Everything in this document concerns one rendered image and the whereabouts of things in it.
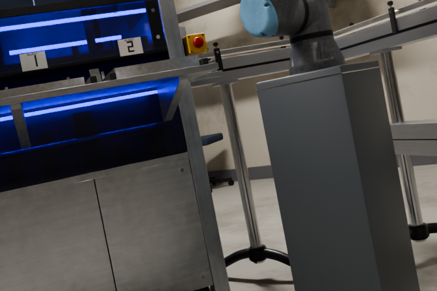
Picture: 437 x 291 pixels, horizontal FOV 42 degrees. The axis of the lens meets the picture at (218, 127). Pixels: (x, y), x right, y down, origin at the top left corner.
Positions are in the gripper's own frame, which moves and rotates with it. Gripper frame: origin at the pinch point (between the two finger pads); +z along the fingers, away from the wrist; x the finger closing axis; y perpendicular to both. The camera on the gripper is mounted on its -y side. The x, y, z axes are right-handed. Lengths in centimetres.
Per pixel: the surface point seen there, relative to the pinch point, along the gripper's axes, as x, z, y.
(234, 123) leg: -6, 63, -28
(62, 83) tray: 20, -9, -58
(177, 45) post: 14.4, 26.9, -18.8
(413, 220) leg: -83, 86, -29
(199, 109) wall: 154, 343, 46
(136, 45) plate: 24.3, 19.1, -27.5
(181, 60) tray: -8.2, -2.4, -34.1
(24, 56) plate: 48, 1, -53
